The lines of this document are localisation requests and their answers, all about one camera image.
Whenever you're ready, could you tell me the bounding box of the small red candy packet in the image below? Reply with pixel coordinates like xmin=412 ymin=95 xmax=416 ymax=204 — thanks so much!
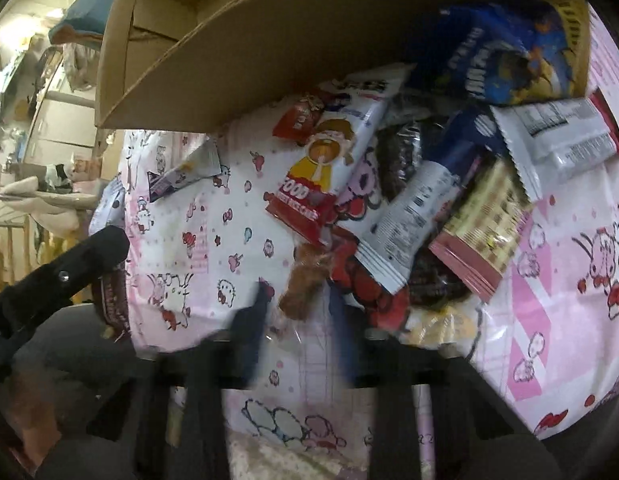
xmin=272 ymin=93 xmax=325 ymax=144

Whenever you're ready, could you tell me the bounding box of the blue snack bag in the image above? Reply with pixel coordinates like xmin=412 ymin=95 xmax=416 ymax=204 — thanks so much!
xmin=432 ymin=0 xmax=587 ymax=105

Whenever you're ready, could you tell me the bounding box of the white red-edged snack packet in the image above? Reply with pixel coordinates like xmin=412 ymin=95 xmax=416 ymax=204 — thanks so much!
xmin=491 ymin=90 xmax=619 ymax=203

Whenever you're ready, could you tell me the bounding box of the teal folded mattress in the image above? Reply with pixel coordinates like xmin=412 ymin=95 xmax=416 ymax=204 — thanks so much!
xmin=48 ymin=0 xmax=114 ymax=51

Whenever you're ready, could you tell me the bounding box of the white cartoon boy snack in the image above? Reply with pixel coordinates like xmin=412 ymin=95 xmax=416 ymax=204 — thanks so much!
xmin=267 ymin=64 xmax=413 ymax=246

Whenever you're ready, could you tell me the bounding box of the grey purple snack packet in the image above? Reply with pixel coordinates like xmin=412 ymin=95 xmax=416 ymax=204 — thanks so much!
xmin=146 ymin=140 xmax=221 ymax=203

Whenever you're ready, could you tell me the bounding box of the brown cardboard box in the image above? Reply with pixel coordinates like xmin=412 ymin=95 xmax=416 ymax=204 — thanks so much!
xmin=96 ymin=0 xmax=582 ymax=132

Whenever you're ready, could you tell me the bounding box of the left hand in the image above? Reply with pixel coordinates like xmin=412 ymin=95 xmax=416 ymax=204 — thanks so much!
xmin=0 ymin=365 xmax=62 ymax=476

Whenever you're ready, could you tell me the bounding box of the blue white snack packet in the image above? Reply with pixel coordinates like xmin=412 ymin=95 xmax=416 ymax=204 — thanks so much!
xmin=355 ymin=105 xmax=506 ymax=295

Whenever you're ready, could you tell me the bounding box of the dark clear-wrapped snack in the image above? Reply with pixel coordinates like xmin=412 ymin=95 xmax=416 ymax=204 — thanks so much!
xmin=377 ymin=118 xmax=443 ymax=202

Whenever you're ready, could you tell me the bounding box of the wafer biscuit packet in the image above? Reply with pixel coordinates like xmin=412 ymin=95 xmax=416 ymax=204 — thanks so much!
xmin=429 ymin=158 xmax=533 ymax=302

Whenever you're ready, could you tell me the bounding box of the dark maroon snack packet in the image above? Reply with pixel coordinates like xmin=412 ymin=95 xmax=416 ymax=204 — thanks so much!
xmin=91 ymin=264 xmax=130 ymax=341

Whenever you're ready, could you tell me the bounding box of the pink cartoon bed sheet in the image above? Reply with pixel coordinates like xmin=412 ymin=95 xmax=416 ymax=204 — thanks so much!
xmin=88 ymin=4 xmax=619 ymax=480

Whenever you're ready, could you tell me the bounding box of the brown clear-wrapped snack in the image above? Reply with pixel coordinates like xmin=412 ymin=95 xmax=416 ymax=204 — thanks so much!
xmin=278 ymin=244 xmax=333 ymax=321

